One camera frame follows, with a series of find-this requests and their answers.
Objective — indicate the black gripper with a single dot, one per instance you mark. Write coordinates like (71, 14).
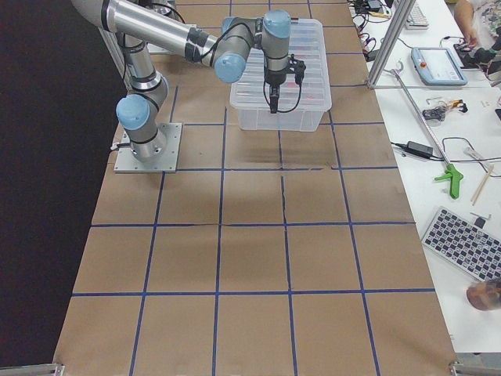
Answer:
(272, 77)

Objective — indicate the clear ribbed box lid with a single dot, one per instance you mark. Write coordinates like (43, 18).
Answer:
(271, 36)

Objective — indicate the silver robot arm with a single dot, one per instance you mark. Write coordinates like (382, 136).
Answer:
(135, 25)

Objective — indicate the clear plastic storage box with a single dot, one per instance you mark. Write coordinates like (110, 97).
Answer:
(300, 109)

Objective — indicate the black power adapter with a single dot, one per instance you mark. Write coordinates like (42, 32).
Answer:
(417, 149)

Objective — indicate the robot teach pendant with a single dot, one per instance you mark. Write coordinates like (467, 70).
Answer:
(437, 67)

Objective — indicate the person at desk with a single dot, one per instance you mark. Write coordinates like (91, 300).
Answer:
(478, 20)

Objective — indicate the wooden chopsticks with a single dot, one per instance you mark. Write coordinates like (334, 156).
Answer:
(481, 185)

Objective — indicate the black white keyboard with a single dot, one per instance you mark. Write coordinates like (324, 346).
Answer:
(465, 245)

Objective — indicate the brown round object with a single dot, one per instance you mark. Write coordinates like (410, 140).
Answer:
(485, 295)

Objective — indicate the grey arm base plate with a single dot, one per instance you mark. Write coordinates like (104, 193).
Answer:
(160, 155)

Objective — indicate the aluminium frame post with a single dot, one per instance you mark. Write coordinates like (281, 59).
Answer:
(392, 34)

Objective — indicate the green handled reacher grabber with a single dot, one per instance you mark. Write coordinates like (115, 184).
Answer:
(451, 173)

